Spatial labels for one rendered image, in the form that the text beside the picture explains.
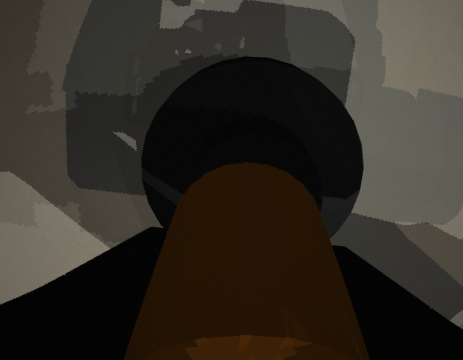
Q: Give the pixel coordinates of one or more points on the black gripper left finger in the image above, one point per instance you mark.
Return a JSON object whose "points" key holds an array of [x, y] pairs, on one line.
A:
{"points": [[87, 314]]}

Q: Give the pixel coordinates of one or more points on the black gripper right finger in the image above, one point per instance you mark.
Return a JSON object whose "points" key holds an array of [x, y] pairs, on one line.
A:
{"points": [[395, 325]]}

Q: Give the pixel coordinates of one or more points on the orange knob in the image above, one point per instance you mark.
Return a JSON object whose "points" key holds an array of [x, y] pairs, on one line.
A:
{"points": [[247, 272]]}

